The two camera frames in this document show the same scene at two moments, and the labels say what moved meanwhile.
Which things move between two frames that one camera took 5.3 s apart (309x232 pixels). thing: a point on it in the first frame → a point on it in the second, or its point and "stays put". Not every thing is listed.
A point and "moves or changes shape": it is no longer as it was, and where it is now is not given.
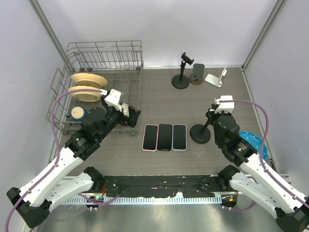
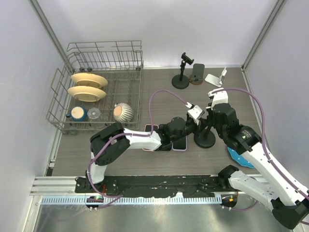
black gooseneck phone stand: (201, 134) moves or changes shape
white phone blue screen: (179, 137) stays put
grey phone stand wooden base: (198, 74) stays put
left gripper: (130, 121) → (197, 128)
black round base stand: (182, 81) stays put
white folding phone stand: (216, 80) stays put
